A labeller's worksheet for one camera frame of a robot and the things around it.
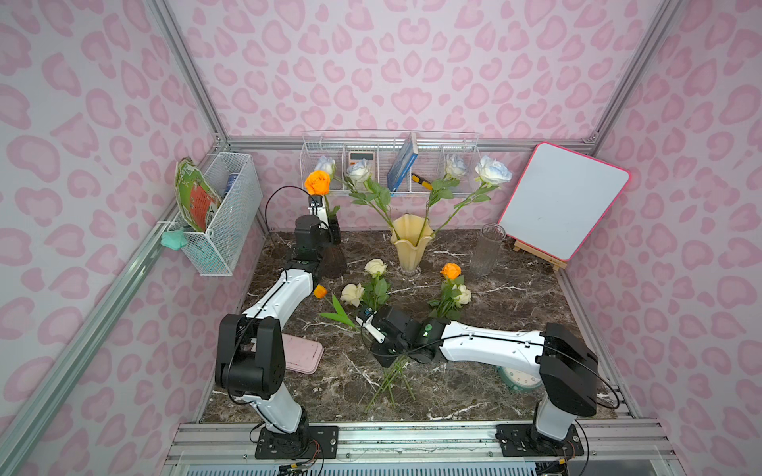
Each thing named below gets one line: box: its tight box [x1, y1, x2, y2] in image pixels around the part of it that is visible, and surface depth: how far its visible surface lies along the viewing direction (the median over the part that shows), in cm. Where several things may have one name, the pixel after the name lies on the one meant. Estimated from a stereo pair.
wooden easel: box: [512, 239, 568, 272], surface depth 109 cm
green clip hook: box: [160, 230, 188, 251], surface depth 64 cm
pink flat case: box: [280, 333, 325, 375], surface depth 87 cm
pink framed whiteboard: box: [498, 141, 631, 262], surface depth 96 cm
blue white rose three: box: [341, 158, 400, 240], surface depth 84 cm
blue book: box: [386, 131, 419, 195], surface depth 90 cm
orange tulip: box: [313, 284, 356, 328], surface depth 85 cm
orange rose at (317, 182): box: [303, 169, 331, 196], surface depth 76 cm
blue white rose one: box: [313, 155, 337, 182], surface depth 82 cm
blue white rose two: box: [414, 153, 469, 247], surface depth 87 cm
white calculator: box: [348, 150, 377, 168], surface depth 97 cm
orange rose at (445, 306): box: [426, 262, 466, 320], surface depth 100 cm
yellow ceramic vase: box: [389, 214, 436, 277], surface depth 97 cm
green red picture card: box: [174, 156, 222, 234], surface depth 74 cm
